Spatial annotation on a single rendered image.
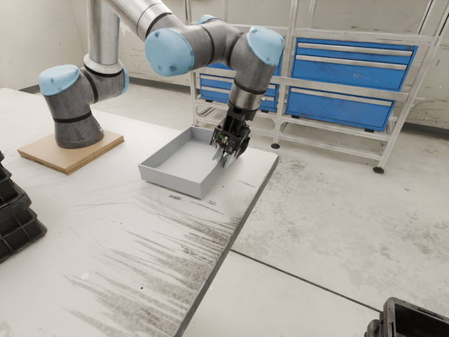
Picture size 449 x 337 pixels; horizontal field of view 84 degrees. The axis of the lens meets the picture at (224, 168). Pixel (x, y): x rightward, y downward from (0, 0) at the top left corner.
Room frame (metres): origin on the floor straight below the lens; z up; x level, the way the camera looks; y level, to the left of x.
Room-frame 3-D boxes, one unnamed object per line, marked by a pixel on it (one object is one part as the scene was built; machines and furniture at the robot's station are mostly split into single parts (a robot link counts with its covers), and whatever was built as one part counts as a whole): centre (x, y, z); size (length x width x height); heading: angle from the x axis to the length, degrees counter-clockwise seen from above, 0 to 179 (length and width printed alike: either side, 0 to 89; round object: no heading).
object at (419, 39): (1.97, -0.47, 0.91); 1.70 x 0.10 x 0.05; 64
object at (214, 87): (2.12, -0.10, 0.60); 0.72 x 0.03 x 0.56; 64
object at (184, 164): (0.64, 0.09, 0.74); 0.27 x 0.20 x 0.05; 154
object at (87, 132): (0.78, 0.50, 0.78); 0.15 x 0.15 x 0.10
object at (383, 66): (1.77, -0.82, 0.60); 0.72 x 0.03 x 0.56; 64
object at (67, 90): (0.78, 0.50, 0.89); 0.13 x 0.12 x 0.14; 145
